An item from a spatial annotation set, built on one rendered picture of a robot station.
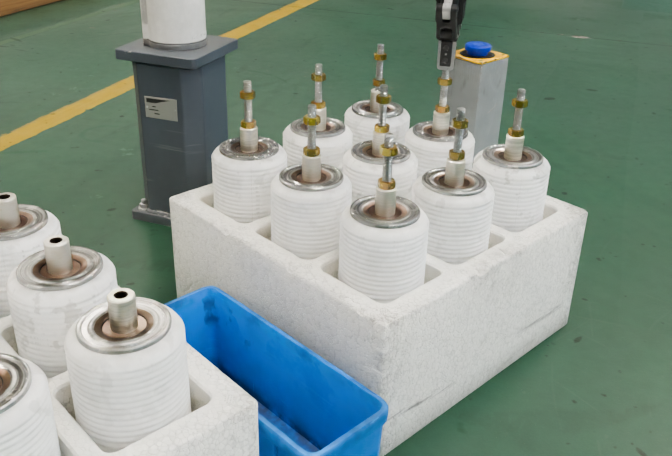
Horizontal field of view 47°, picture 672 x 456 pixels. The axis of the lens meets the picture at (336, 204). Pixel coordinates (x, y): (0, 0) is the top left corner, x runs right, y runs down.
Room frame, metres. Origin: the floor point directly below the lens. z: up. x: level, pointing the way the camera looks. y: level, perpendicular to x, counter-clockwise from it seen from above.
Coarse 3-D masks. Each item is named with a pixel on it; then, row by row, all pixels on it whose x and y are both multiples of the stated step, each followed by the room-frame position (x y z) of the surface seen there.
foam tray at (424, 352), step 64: (192, 192) 0.92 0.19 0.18; (192, 256) 0.87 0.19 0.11; (256, 256) 0.77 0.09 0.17; (320, 256) 0.76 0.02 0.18; (512, 256) 0.78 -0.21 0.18; (576, 256) 0.89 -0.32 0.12; (320, 320) 0.69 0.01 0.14; (384, 320) 0.63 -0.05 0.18; (448, 320) 0.70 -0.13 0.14; (512, 320) 0.79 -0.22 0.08; (384, 384) 0.63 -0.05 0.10; (448, 384) 0.71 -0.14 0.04; (384, 448) 0.63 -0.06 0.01
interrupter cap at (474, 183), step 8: (440, 168) 0.85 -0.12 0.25; (424, 176) 0.82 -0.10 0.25; (432, 176) 0.82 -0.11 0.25; (440, 176) 0.83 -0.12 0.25; (464, 176) 0.83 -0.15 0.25; (472, 176) 0.83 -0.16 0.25; (480, 176) 0.83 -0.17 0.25; (424, 184) 0.80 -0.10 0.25; (432, 184) 0.80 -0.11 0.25; (440, 184) 0.80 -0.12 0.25; (464, 184) 0.81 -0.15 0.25; (472, 184) 0.81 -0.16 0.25; (480, 184) 0.81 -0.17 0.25; (440, 192) 0.78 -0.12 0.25; (448, 192) 0.78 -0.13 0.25; (456, 192) 0.78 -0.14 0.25; (464, 192) 0.78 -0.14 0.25; (472, 192) 0.78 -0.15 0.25; (480, 192) 0.79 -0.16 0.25
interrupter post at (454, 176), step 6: (450, 162) 0.81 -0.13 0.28; (456, 162) 0.80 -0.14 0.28; (462, 162) 0.81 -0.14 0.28; (450, 168) 0.81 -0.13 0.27; (456, 168) 0.80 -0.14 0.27; (462, 168) 0.81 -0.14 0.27; (450, 174) 0.81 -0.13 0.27; (456, 174) 0.80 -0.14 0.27; (462, 174) 0.81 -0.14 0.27; (450, 180) 0.81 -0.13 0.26; (456, 180) 0.80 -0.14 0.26; (462, 180) 0.81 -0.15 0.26; (456, 186) 0.80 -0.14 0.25
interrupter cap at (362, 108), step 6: (360, 102) 1.09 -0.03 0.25; (366, 102) 1.09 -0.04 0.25; (390, 102) 1.09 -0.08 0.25; (354, 108) 1.06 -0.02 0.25; (360, 108) 1.06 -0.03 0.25; (366, 108) 1.07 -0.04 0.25; (390, 108) 1.07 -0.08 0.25; (396, 108) 1.07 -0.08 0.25; (402, 108) 1.06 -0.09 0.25; (360, 114) 1.04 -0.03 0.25; (366, 114) 1.03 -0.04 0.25; (372, 114) 1.04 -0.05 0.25; (378, 114) 1.04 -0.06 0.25; (390, 114) 1.04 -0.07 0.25; (396, 114) 1.04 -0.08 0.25
